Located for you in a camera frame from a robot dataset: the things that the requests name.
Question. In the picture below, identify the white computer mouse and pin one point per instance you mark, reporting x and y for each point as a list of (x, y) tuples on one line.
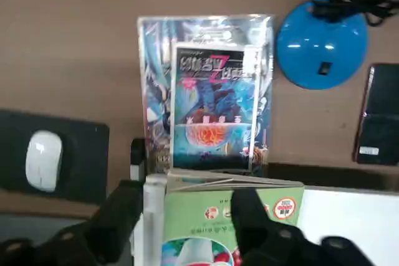
[(43, 160)]

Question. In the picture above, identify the small blue cover book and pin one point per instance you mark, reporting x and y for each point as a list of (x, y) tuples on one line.
[(215, 107)]

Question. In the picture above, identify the black folding phone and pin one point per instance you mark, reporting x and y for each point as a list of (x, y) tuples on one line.
[(381, 113)]

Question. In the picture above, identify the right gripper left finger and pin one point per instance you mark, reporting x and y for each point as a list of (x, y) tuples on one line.
[(118, 216)]

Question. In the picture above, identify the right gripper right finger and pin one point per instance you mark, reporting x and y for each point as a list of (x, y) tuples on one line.
[(249, 216)]

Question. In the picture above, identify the blue desk lamp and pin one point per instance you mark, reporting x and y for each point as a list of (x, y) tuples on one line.
[(311, 48)]

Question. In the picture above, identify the black mouse pad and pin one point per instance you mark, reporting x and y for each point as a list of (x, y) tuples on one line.
[(87, 160)]

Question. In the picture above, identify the large glossy blue magazine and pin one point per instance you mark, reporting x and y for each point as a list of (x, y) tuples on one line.
[(156, 91)]

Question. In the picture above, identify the white folding laptop stand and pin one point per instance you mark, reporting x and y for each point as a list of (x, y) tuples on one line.
[(343, 216)]

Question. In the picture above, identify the green cover picture book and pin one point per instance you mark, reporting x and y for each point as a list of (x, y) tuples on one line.
[(193, 213)]

